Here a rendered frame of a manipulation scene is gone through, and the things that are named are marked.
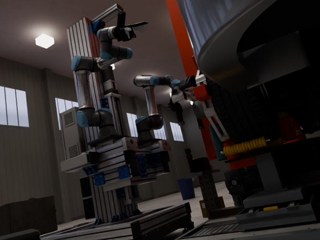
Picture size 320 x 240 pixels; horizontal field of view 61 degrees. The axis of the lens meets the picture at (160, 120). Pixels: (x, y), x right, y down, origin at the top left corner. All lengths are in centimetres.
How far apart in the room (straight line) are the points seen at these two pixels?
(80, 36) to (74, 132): 88
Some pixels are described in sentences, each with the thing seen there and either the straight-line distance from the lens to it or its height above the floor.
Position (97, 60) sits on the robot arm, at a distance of 212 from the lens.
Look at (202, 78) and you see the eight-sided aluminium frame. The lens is 164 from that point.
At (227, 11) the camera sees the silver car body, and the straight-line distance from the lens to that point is 85.
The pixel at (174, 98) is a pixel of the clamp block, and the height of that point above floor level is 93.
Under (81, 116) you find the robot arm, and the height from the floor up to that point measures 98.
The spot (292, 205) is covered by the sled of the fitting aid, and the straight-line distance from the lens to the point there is 149.
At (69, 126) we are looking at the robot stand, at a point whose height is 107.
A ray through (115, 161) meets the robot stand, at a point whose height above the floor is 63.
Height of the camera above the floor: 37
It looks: 14 degrees up
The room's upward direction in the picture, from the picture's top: 13 degrees counter-clockwise
